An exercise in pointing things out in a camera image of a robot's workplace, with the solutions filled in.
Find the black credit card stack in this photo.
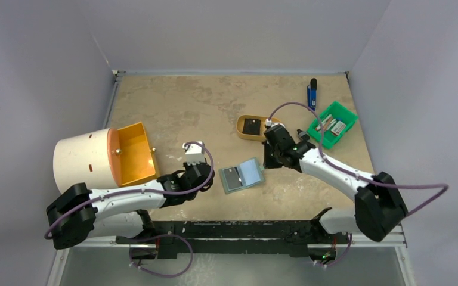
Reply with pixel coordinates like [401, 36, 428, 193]
[242, 118, 261, 136]

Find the single black credit card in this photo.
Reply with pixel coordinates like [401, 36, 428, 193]
[224, 167, 243, 191]

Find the grey-green card holder wallet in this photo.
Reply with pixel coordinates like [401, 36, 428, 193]
[219, 157, 265, 194]

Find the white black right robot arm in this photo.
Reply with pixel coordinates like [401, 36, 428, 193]
[262, 125, 408, 243]

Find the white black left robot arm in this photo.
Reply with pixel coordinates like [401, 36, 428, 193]
[44, 163, 215, 250]

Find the tan oval tray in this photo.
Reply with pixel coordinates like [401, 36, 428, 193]
[236, 114, 268, 141]

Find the orange pencil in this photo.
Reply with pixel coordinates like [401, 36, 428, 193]
[319, 118, 333, 132]

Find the yellow drawer box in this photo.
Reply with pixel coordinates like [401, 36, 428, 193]
[117, 122, 160, 186]

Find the white red staple box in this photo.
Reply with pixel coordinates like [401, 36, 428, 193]
[330, 120, 346, 136]

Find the green plastic bin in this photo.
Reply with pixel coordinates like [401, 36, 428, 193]
[319, 101, 358, 149]

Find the white cylinder container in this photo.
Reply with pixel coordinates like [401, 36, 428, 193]
[53, 128, 122, 193]

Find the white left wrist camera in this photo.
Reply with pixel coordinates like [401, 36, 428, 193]
[182, 141, 206, 166]

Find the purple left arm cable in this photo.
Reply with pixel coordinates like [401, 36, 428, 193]
[44, 141, 215, 278]

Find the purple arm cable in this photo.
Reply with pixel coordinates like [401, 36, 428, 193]
[266, 102, 450, 269]
[44, 141, 215, 278]

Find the black aluminium base frame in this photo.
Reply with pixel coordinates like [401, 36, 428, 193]
[57, 207, 407, 262]

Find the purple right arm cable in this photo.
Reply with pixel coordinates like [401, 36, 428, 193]
[266, 102, 450, 269]

